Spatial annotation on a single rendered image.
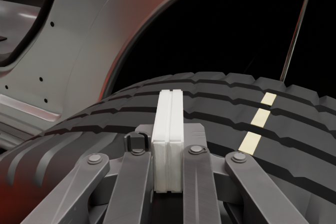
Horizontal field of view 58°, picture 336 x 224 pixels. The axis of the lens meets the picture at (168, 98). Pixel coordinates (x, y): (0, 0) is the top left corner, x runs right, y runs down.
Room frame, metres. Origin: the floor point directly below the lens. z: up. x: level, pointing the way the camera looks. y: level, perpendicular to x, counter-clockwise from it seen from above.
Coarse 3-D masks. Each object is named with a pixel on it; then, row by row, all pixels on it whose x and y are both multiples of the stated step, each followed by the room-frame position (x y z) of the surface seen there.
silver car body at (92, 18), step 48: (0, 0) 2.13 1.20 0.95; (48, 0) 0.69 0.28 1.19; (96, 0) 0.61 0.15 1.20; (144, 0) 0.53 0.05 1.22; (0, 48) 1.55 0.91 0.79; (48, 48) 0.67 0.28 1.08; (96, 48) 0.58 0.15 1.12; (0, 96) 0.74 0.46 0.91; (48, 96) 0.67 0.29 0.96; (96, 96) 0.58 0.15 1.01; (0, 144) 0.73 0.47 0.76
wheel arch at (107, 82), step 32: (192, 0) 0.60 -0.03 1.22; (224, 0) 0.79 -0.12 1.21; (256, 0) 0.77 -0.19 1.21; (288, 0) 0.74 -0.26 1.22; (320, 0) 0.71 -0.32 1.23; (160, 32) 0.64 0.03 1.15; (192, 32) 0.82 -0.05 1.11; (224, 32) 0.80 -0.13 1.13; (256, 32) 0.76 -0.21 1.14; (288, 32) 0.73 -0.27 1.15; (320, 32) 0.70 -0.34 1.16; (128, 64) 0.60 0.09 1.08; (160, 64) 0.79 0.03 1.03; (192, 64) 0.83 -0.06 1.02; (224, 64) 0.79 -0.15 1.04; (256, 64) 0.76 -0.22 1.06; (320, 64) 0.70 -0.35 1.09; (320, 96) 0.69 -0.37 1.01
